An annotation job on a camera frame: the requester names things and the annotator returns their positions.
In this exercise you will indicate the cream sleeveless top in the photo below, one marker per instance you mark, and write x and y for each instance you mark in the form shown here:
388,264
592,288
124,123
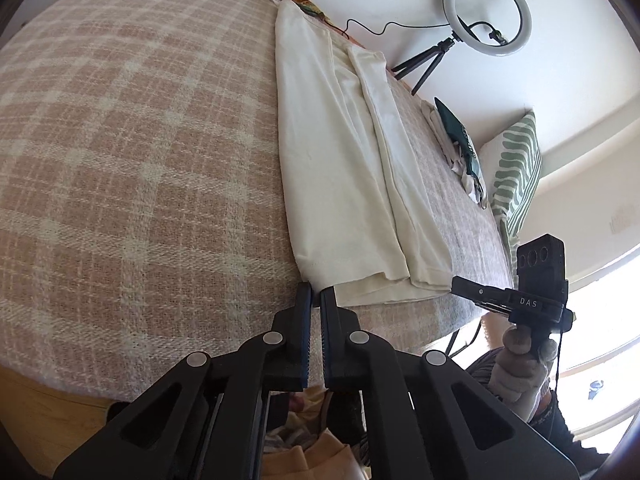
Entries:
335,160

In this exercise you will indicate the person's right forearm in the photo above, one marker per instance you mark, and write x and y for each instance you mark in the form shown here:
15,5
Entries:
562,422

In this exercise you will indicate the window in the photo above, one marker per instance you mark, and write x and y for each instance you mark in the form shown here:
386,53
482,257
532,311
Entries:
605,340

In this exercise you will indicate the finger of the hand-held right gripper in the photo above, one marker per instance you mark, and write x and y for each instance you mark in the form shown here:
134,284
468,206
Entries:
480,294

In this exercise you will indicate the pile of white clothes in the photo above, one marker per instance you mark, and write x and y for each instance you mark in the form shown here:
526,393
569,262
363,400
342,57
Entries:
467,180

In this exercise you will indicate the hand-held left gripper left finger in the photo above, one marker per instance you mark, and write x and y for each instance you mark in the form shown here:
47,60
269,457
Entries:
305,345

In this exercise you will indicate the pink plaid blanket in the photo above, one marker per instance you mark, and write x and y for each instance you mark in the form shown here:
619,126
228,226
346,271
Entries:
130,170

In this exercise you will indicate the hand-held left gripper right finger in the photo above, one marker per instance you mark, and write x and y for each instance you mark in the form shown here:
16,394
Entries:
327,345

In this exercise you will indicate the wooden bed frame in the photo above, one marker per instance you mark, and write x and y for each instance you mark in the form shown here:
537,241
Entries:
40,410

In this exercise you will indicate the person's yellow clothing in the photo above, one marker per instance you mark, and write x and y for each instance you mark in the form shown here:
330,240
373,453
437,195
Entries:
300,460

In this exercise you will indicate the dark green cloth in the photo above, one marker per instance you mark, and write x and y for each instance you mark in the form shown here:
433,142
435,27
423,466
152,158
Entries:
457,127

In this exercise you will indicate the person's right hand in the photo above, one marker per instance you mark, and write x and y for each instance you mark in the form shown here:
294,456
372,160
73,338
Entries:
517,375

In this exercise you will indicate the green striped pillow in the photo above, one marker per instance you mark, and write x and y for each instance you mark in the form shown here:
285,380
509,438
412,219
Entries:
517,170

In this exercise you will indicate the black tripod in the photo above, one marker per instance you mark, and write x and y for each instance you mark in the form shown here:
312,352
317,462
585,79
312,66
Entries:
425,62

